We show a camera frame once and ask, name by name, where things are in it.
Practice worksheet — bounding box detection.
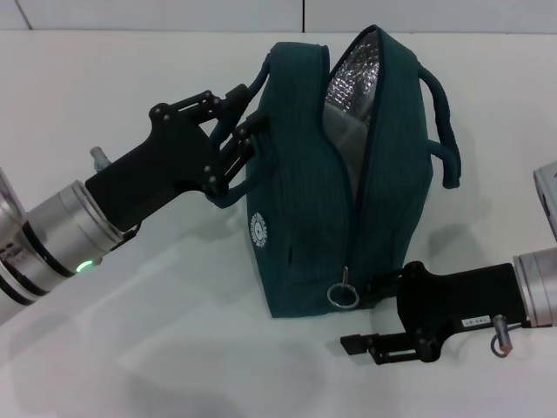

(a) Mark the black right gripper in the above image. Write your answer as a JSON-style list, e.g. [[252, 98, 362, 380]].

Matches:
[[339, 260, 530, 367]]

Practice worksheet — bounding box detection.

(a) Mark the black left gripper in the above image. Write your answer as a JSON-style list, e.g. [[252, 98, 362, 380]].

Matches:
[[84, 82, 268, 233]]

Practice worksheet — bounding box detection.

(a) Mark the dark teal fabric lunch bag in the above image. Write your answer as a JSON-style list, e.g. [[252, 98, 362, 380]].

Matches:
[[206, 25, 461, 321]]

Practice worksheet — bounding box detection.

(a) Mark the grey right wrist cable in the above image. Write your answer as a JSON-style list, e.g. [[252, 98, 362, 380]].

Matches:
[[489, 315, 530, 356]]

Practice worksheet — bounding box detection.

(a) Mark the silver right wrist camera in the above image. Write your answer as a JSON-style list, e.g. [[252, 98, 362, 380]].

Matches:
[[533, 160, 557, 240]]

